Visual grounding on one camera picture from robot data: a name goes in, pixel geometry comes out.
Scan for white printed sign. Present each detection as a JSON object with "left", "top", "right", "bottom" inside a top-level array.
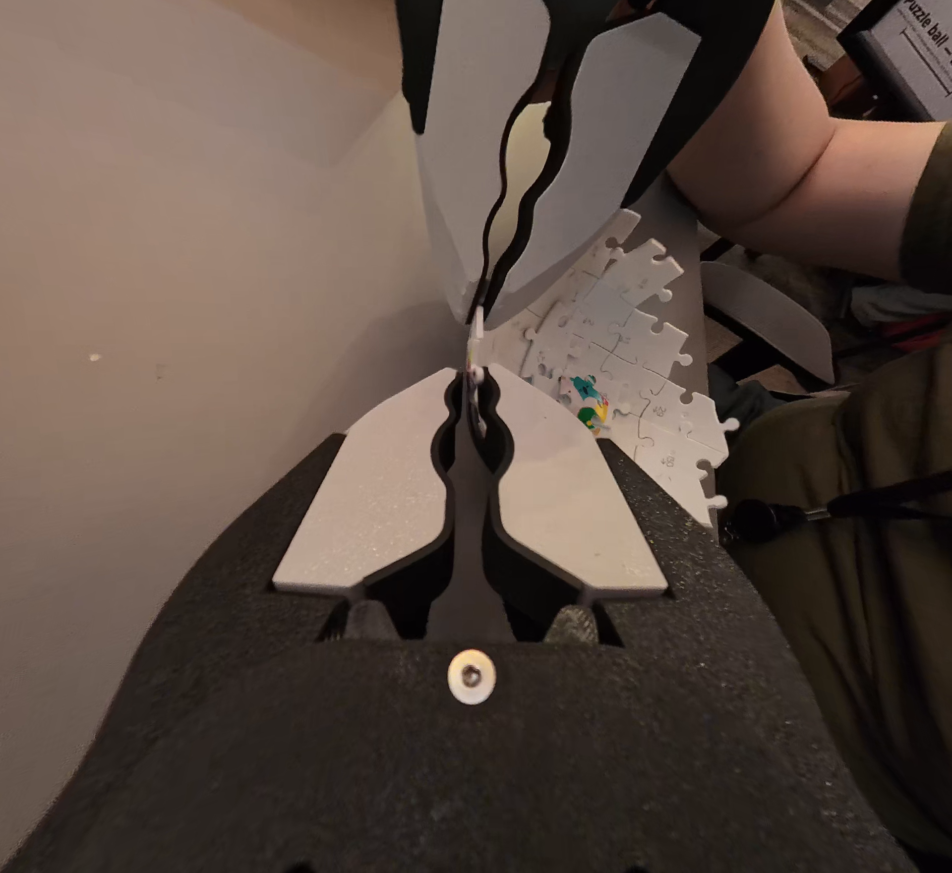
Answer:
[{"left": 836, "top": 0, "right": 952, "bottom": 123}]

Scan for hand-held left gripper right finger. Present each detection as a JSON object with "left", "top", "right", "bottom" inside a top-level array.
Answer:
[{"left": 476, "top": 364, "right": 669, "bottom": 600}]

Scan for colourful loose puzzle piece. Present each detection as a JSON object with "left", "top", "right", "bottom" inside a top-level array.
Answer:
[{"left": 561, "top": 375, "right": 612, "bottom": 437}]

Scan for person's right forearm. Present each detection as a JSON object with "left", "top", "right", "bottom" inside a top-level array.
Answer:
[{"left": 665, "top": 0, "right": 931, "bottom": 283}]

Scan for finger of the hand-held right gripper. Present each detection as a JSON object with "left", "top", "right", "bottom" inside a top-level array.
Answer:
[
  {"left": 487, "top": 12, "right": 704, "bottom": 331},
  {"left": 413, "top": 0, "right": 555, "bottom": 327}
]

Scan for white half puzzle ball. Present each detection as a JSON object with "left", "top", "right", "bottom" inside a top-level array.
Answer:
[{"left": 465, "top": 207, "right": 741, "bottom": 528}]

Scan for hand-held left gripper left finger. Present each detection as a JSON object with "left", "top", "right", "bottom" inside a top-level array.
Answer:
[{"left": 272, "top": 368, "right": 458, "bottom": 599}]

